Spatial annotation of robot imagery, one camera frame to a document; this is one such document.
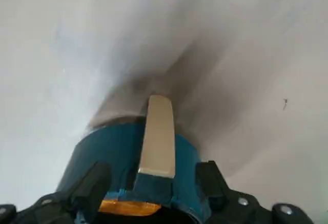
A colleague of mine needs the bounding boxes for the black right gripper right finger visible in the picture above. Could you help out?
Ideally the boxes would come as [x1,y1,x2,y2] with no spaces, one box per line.
[196,160,315,224]

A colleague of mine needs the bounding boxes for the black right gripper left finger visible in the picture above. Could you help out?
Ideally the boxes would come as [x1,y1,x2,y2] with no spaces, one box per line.
[0,161,112,224]

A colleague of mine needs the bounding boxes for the orange corn cob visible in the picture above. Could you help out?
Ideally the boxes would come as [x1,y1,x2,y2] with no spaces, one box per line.
[98,200,162,215]

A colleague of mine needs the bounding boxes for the green fryer drawer wooden handle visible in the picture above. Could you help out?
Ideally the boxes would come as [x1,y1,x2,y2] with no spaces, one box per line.
[55,94,215,224]

